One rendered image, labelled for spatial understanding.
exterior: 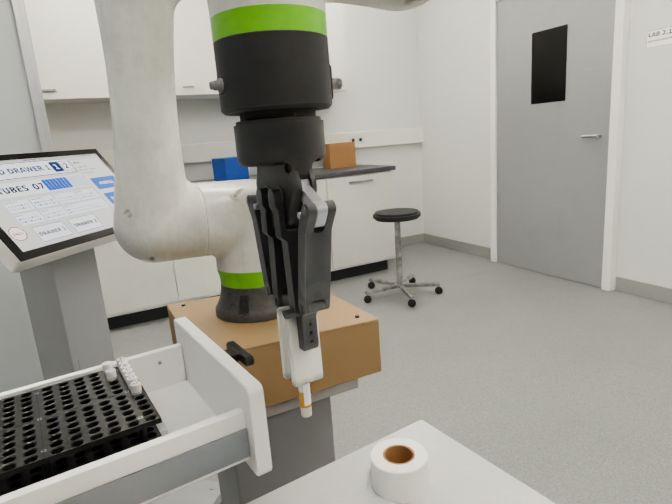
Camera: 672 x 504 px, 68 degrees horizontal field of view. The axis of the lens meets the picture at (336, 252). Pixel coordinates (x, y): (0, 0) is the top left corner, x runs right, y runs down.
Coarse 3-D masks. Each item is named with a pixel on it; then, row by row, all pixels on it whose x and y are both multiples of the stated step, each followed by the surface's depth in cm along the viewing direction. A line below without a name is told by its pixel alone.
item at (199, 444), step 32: (160, 352) 73; (32, 384) 66; (160, 384) 74; (160, 416) 66; (192, 416) 66; (224, 416) 54; (160, 448) 50; (192, 448) 52; (224, 448) 54; (64, 480) 46; (96, 480) 47; (128, 480) 49; (160, 480) 51; (192, 480) 53
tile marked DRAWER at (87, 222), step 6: (84, 216) 135; (90, 216) 137; (72, 222) 131; (78, 222) 132; (84, 222) 134; (90, 222) 135; (96, 222) 137; (78, 228) 131; (84, 228) 132; (90, 228) 134
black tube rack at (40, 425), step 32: (64, 384) 64; (96, 384) 64; (0, 416) 57; (32, 416) 56; (64, 416) 56; (96, 416) 55; (128, 416) 55; (0, 448) 50; (32, 448) 50; (64, 448) 50; (96, 448) 55; (128, 448) 54; (0, 480) 50; (32, 480) 50
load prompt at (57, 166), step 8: (48, 160) 140; (56, 160) 142; (64, 160) 145; (0, 168) 125; (8, 168) 127; (16, 168) 129; (24, 168) 131; (32, 168) 133; (40, 168) 135; (48, 168) 138; (56, 168) 140; (64, 168) 142; (72, 168) 145; (0, 176) 123; (8, 176) 125; (16, 176) 127; (24, 176) 129; (32, 176) 131
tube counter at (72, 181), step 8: (64, 176) 140; (72, 176) 143; (80, 176) 145; (32, 184) 129; (40, 184) 131; (48, 184) 133; (56, 184) 136; (64, 184) 138; (72, 184) 140; (80, 184) 143; (88, 184) 145; (40, 192) 129
